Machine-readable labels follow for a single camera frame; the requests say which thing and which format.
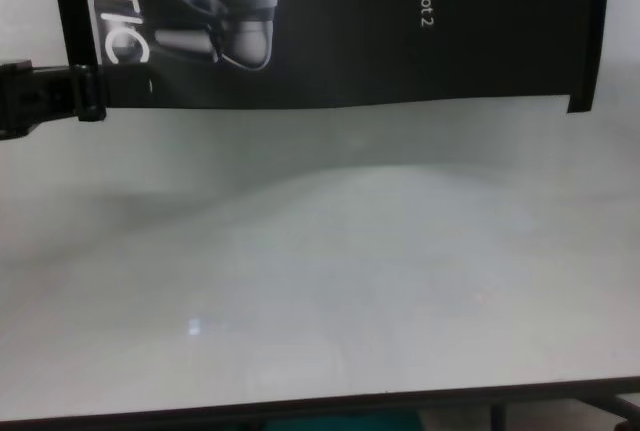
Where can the black table crossbar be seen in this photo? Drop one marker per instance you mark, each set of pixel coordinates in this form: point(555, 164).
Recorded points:
point(615, 408)

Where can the black robot print poster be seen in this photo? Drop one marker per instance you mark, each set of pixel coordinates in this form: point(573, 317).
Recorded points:
point(350, 51)

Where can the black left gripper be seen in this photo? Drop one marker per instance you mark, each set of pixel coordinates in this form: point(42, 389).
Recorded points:
point(15, 101)

